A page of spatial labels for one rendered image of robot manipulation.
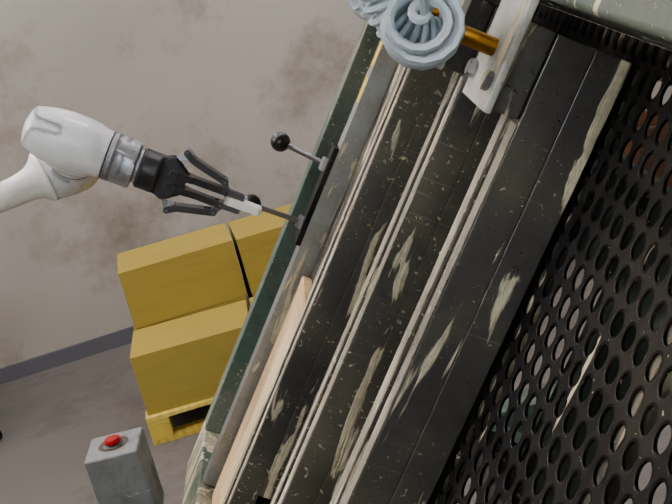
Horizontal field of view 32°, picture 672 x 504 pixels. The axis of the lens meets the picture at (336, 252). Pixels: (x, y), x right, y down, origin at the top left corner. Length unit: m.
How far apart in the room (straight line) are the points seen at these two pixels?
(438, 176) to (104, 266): 4.84
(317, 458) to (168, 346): 3.41
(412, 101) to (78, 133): 0.74
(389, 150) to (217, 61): 4.35
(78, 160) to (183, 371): 2.73
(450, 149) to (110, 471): 1.52
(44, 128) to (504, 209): 1.26
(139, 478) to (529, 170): 1.73
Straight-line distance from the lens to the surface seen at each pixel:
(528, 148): 0.98
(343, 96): 2.38
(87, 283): 6.03
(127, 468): 2.58
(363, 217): 1.59
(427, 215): 1.25
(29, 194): 2.26
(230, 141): 5.96
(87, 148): 2.10
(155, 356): 4.74
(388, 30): 0.90
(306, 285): 2.13
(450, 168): 1.24
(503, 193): 0.99
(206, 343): 4.72
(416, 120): 1.57
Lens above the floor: 1.95
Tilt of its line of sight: 17 degrees down
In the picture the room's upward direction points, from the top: 15 degrees counter-clockwise
